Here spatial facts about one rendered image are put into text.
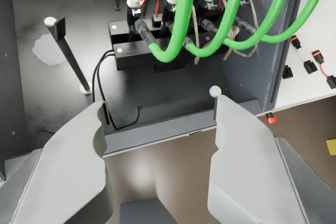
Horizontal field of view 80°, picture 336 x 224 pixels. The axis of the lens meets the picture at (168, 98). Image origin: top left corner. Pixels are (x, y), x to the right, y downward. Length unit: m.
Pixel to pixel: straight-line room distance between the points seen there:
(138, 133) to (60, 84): 0.29
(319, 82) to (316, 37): 0.15
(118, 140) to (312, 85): 0.56
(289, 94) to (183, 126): 0.31
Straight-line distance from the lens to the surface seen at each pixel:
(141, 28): 0.37
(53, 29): 0.36
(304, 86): 0.70
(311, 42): 0.79
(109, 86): 0.64
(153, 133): 0.49
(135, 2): 0.42
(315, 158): 2.09
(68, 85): 0.66
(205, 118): 0.53
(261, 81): 0.60
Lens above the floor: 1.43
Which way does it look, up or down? 71 degrees down
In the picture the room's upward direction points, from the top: 38 degrees clockwise
